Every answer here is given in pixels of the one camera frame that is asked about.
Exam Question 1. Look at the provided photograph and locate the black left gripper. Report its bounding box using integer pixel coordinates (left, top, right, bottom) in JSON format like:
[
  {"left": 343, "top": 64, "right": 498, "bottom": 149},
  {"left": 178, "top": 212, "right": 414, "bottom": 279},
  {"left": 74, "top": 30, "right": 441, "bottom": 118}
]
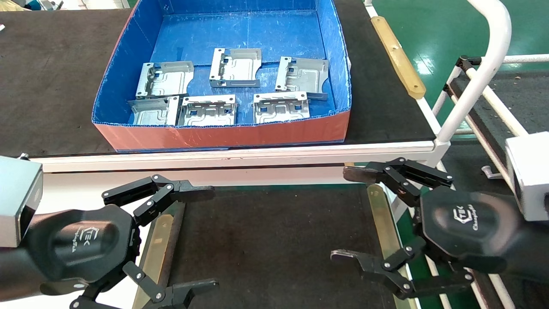
[{"left": 24, "top": 174, "right": 220, "bottom": 309}]

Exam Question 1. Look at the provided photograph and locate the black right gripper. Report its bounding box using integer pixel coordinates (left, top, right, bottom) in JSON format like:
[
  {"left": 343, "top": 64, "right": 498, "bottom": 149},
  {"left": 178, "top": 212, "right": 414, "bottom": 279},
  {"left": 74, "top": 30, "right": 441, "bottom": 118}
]
[{"left": 330, "top": 157, "right": 527, "bottom": 300}]

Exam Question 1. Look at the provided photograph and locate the silver stamped metal bracket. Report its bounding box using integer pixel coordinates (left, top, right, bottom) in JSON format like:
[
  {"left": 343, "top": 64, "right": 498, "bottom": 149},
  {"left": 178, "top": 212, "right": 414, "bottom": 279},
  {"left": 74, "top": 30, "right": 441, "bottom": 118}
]
[
  {"left": 136, "top": 61, "right": 194, "bottom": 100},
  {"left": 275, "top": 56, "right": 329, "bottom": 101},
  {"left": 177, "top": 94, "right": 237, "bottom": 127},
  {"left": 253, "top": 91, "right": 310, "bottom": 124},
  {"left": 128, "top": 95, "right": 181, "bottom": 126},
  {"left": 209, "top": 48, "right": 262, "bottom": 88}
]

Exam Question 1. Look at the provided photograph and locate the blue corrugated plastic box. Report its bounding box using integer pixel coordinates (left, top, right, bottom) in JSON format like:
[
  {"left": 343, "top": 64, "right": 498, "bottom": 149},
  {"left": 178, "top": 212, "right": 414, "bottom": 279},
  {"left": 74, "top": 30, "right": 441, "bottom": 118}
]
[{"left": 91, "top": 0, "right": 352, "bottom": 153}]

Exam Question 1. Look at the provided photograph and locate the brass guide strip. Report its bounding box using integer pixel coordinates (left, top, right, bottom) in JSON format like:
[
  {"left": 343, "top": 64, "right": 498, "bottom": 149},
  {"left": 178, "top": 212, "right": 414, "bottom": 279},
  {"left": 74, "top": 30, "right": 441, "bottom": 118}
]
[
  {"left": 367, "top": 184, "right": 419, "bottom": 309},
  {"left": 132, "top": 202, "right": 186, "bottom": 309}
]

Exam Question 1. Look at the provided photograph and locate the small black work mat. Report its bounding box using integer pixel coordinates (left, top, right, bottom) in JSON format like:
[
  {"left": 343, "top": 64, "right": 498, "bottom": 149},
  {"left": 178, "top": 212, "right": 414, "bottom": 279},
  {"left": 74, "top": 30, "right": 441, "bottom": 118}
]
[{"left": 139, "top": 185, "right": 397, "bottom": 309}]

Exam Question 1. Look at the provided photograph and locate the small metal hook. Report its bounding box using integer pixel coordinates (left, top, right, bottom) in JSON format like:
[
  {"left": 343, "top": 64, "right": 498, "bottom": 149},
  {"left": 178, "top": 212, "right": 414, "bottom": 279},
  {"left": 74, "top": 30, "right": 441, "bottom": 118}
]
[{"left": 481, "top": 165, "right": 505, "bottom": 180}]

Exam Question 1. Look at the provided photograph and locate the thin white rack tube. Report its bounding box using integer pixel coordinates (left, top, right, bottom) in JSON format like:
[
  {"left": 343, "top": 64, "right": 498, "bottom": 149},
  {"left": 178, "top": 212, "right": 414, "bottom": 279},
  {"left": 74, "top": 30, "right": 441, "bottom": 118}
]
[{"left": 432, "top": 67, "right": 464, "bottom": 117}]

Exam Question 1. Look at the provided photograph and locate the cream diagonal rack tube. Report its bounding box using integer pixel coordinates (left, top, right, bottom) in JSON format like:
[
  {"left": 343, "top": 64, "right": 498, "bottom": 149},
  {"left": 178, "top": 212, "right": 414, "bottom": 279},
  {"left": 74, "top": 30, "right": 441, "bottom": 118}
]
[{"left": 463, "top": 64, "right": 529, "bottom": 138}]

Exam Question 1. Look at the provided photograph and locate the long yellow wooden strip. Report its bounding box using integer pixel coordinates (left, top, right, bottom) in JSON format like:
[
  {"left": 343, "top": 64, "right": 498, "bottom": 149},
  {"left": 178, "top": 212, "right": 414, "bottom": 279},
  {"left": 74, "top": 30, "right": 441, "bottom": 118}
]
[{"left": 371, "top": 16, "right": 427, "bottom": 100}]

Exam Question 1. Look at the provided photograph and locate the black tube clamp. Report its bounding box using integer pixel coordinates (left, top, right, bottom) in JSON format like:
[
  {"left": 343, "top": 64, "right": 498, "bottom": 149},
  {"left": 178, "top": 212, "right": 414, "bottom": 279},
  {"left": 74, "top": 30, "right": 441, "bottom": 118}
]
[{"left": 455, "top": 55, "right": 482, "bottom": 73}]

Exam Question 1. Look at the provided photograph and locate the dark rack mat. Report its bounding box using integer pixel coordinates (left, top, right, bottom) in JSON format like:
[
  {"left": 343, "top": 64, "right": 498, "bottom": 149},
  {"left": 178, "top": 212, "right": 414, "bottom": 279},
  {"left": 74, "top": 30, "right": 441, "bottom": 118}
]
[{"left": 448, "top": 71, "right": 549, "bottom": 172}]

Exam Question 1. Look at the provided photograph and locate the large black table mat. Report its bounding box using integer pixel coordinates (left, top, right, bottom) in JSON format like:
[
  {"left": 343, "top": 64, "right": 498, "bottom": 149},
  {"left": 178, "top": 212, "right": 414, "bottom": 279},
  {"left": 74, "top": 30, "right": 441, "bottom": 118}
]
[{"left": 0, "top": 0, "right": 436, "bottom": 158}]

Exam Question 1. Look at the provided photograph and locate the horizontal white rack tube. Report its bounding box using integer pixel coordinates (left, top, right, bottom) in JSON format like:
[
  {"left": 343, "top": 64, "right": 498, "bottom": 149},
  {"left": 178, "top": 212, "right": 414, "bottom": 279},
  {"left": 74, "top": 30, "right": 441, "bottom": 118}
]
[{"left": 478, "top": 54, "right": 549, "bottom": 65}]

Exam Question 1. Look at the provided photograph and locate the white table edge rail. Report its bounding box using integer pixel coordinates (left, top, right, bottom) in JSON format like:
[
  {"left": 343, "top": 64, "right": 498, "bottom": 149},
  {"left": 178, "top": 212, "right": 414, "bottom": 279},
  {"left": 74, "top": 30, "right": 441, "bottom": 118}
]
[{"left": 19, "top": 141, "right": 450, "bottom": 173}]

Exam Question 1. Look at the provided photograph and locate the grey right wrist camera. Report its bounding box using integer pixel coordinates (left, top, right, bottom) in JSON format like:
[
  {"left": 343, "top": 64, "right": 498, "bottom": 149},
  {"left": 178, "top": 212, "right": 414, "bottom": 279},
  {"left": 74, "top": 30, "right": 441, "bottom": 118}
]
[{"left": 505, "top": 131, "right": 549, "bottom": 222}]

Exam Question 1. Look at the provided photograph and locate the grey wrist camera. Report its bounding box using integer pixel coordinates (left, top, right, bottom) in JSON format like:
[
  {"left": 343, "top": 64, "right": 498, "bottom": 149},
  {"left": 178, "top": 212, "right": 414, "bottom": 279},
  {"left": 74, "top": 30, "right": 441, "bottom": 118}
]
[
  {"left": 0, "top": 155, "right": 44, "bottom": 248},
  {"left": 505, "top": 131, "right": 549, "bottom": 222}
]

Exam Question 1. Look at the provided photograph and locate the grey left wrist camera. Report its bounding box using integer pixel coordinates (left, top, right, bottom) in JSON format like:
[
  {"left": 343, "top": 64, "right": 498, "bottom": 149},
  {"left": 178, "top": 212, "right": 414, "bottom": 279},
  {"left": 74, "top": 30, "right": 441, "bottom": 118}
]
[{"left": 0, "top": 155, "right": 44, "bottom": 248}]

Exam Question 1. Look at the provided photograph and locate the curved white tube frame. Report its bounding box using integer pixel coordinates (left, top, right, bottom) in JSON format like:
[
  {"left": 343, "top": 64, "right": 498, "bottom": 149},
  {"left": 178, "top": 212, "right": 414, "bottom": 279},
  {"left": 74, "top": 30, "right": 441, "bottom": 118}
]
[{"left": 435, "top": 0, "right": 512, "bottom": 144}]

